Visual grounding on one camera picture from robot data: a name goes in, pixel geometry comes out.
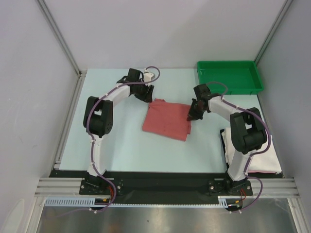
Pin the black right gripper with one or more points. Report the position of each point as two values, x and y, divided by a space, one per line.
193 115

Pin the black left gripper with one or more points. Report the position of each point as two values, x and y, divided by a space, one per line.
146 97

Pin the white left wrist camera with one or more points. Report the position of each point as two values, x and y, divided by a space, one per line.
148 76

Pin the aluminium corner post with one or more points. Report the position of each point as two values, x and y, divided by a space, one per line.
58 35
276 24

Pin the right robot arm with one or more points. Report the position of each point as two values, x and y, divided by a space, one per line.
249 134

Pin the green plastic tray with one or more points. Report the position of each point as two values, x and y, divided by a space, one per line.
239 77

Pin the aluminium right corner post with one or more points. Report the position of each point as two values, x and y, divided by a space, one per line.
276 24

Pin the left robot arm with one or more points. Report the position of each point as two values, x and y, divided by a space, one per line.
98 118

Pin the light blue cable duct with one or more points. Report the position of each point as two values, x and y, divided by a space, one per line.
70 201

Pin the white folded shirt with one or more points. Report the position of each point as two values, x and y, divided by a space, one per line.
263 155

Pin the aluminium left corner post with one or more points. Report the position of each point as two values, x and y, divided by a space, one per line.
58 35

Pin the aluminium front rail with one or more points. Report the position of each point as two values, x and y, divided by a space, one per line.
71 187

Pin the red t shirt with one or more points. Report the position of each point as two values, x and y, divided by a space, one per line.
167 119

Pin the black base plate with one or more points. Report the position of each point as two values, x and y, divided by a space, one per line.
144 197

